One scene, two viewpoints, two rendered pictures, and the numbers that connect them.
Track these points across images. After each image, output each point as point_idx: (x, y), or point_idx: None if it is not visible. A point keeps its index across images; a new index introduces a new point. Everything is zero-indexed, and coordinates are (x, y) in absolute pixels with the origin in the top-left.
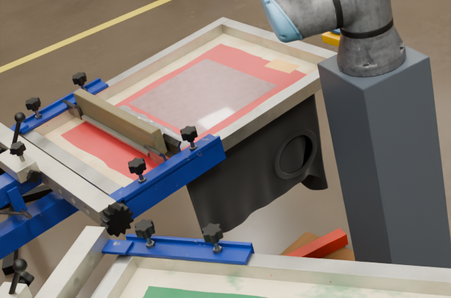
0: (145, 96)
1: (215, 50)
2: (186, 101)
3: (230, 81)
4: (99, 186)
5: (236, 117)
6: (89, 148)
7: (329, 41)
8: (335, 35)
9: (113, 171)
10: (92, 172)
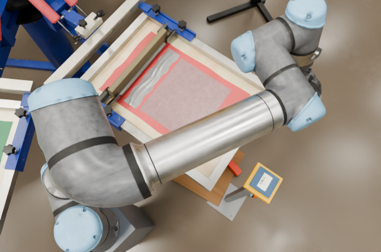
0: (187, 66)
1: (241, 93)
2: (180, 92)
3: (200, 113)
4: (85, 72)
5: (157, 127)
6: (135, 51)
7: (253, 168)
8: (255, 172)
9: (111, 72)
10: (100, 63)
